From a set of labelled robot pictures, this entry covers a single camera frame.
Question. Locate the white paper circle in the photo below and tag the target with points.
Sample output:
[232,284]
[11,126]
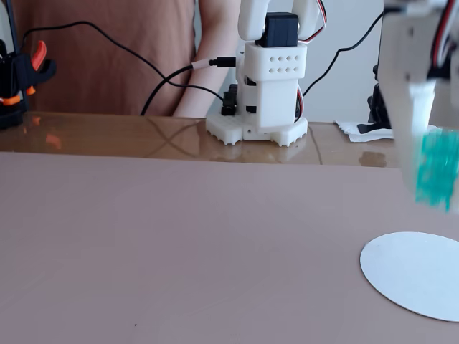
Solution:
[412,272]

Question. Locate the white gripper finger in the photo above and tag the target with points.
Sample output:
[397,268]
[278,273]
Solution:
[405,118]

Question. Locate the person torso brown shirt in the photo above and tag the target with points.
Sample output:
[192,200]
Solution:
[89,79]

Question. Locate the pink mat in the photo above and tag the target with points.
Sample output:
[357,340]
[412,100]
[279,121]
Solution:
[179,251]

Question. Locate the small black base clamp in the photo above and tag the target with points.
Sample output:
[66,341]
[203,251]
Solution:
[229,100]

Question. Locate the black table clamp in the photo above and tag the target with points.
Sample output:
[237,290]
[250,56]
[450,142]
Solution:
[378,104]

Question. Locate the white crumpled paper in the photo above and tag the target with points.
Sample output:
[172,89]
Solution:
[355,136]

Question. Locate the black orange spring clamp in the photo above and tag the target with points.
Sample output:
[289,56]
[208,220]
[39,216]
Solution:
[18,68]

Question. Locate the person bare forearm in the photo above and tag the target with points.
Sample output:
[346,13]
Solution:
[211,36]

